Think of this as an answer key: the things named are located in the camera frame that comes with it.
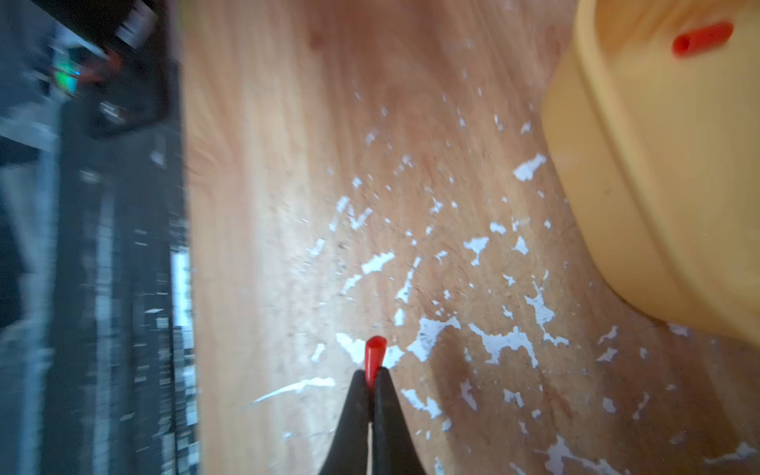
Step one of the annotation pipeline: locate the red sleeve lone in tray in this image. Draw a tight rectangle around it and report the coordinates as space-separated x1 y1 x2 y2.
671 22 734 57

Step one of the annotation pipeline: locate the yellow plastic tray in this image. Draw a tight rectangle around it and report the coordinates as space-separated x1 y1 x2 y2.
541 1 759 344

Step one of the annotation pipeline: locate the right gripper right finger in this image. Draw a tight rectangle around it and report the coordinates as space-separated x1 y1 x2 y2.
372 367 427 475

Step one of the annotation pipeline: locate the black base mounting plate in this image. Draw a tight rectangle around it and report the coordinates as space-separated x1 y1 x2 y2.
1 1 201 474

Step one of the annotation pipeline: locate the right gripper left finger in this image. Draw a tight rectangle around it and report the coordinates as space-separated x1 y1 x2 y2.
320 370 372 475

